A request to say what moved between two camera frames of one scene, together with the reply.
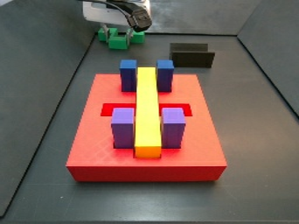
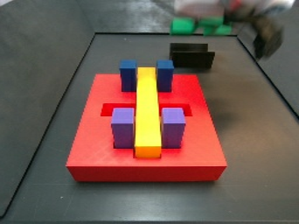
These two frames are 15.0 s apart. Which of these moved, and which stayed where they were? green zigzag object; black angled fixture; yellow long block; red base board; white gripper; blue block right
Moved: white gripper; green zigzag object
Stayed: yellow long block; black angled fixture; red base board; blue block right
